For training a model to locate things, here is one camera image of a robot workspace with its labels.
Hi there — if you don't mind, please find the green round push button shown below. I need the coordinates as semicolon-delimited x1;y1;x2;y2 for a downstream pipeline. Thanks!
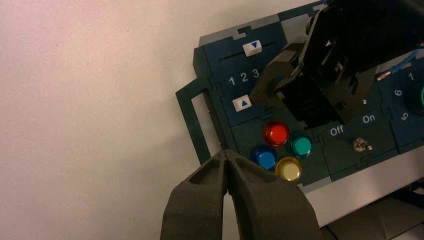
287;133;314;159

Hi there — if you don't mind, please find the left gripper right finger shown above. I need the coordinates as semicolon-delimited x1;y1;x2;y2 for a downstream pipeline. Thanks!
226;149;324;240

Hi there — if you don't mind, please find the dark teal grey control box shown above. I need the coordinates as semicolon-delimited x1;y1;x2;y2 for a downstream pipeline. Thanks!
175;0;424;229

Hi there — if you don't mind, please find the white slider knob up arrow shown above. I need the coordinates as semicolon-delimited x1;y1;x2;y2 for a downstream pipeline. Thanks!
232;98;253;113

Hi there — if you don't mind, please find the blue round push button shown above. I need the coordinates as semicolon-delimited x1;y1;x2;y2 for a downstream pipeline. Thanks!
250;145;279;172

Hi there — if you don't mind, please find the green rotary pointer knob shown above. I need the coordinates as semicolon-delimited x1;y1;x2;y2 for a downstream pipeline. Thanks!
404;82;424;116

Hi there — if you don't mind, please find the red round push button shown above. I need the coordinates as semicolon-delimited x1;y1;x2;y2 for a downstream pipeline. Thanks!
262;119;291;149

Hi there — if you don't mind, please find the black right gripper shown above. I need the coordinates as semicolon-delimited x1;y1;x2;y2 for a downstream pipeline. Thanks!
250;3;379;130

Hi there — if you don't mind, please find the white slider knob down arrow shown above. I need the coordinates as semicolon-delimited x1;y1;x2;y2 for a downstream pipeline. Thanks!
242;40;263;58

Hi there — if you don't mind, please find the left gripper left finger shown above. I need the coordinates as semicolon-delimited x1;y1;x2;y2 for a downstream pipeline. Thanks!
160;149;229;240

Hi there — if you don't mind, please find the blue banana plug cable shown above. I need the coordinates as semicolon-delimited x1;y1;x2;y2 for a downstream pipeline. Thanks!
376;57;418;82

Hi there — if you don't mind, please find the yellow round push button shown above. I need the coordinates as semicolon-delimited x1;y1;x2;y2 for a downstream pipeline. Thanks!
274;156;303;184

